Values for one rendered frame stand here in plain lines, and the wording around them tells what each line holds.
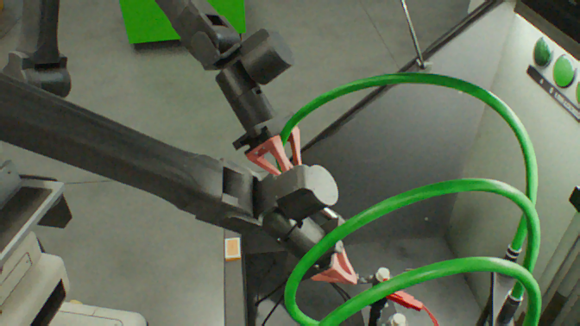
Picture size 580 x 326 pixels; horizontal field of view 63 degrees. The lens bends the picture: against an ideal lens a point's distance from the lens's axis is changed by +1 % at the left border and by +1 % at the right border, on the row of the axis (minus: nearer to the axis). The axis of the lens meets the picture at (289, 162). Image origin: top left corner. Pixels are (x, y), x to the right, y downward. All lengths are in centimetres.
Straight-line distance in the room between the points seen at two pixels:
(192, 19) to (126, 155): 31
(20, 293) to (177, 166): 78
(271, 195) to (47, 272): 79
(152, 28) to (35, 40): 301
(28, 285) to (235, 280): 53
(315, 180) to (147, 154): 21
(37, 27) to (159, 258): 146
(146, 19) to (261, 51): 331
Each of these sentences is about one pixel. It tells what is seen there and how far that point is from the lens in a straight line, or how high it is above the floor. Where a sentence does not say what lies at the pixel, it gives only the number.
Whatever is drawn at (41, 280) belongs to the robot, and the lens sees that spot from 128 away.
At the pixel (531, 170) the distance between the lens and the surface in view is 69.
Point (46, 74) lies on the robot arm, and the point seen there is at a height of 126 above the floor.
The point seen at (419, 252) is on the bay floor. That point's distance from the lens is 119.
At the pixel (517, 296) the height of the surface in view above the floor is 117.
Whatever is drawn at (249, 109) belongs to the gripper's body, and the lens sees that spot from 72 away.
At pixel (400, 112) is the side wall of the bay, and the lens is 94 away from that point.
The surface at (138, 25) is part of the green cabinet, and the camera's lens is 401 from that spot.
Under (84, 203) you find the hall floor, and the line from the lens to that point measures 268.
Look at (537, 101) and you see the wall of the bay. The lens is 87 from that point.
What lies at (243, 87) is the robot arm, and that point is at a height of 135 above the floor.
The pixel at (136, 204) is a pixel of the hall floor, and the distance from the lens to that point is 257.
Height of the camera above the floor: 171
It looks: 39 degrees down
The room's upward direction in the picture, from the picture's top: straight up
